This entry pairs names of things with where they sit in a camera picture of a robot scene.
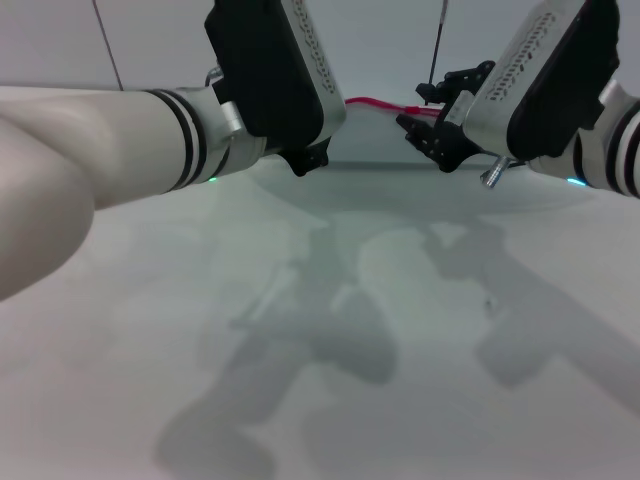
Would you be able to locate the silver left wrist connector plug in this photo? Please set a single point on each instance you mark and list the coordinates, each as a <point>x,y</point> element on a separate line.
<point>214,75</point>

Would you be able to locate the silver right wrist connector plug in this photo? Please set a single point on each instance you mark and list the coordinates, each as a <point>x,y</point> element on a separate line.
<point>495,172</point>

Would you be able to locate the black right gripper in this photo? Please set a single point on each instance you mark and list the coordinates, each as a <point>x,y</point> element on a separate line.
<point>457,147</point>

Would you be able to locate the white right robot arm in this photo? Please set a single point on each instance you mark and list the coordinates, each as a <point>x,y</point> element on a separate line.
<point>610,145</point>

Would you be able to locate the clear document bag red zip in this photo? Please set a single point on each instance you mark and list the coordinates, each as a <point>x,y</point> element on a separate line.
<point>415,109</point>

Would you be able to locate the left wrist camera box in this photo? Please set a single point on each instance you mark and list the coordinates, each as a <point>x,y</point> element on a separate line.
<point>270,65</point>

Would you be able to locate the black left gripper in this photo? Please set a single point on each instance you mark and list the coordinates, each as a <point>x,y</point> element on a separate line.
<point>307,159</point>

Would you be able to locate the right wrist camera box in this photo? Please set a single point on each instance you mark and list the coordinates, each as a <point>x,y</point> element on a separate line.
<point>540,75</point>

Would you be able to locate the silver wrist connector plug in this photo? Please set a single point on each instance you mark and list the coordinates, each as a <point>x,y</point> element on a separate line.
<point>495,172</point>
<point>214,75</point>

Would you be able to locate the thin black pole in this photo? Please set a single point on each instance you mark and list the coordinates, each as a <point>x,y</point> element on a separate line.
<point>436,45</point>

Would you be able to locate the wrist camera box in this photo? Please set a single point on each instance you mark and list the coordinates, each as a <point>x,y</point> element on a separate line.
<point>270,65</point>
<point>540,75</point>

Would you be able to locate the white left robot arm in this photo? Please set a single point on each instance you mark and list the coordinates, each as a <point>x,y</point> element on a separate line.
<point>100,150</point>

